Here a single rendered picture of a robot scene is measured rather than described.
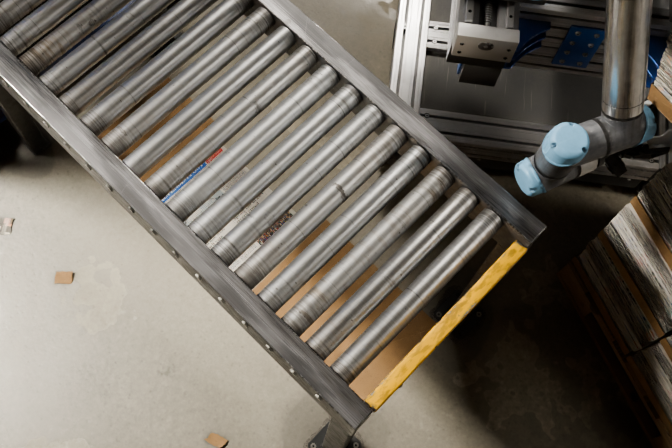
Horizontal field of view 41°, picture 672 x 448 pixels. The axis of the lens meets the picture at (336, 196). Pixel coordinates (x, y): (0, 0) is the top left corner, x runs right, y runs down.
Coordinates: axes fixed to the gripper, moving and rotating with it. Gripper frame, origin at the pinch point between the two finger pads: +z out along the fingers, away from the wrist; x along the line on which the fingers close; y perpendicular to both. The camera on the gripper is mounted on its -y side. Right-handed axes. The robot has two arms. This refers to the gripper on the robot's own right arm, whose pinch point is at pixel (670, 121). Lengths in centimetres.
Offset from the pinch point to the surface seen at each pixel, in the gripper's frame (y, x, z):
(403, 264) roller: -3, -3, -63
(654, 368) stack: -67, -22, -6
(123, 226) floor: -59, 80, -113
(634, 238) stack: -31.5, -5.0, -6.3
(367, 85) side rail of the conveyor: 9, 33, -53
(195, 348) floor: -73, 41, -108
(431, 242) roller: -3, -1, -56
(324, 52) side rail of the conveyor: 12, 43, -58
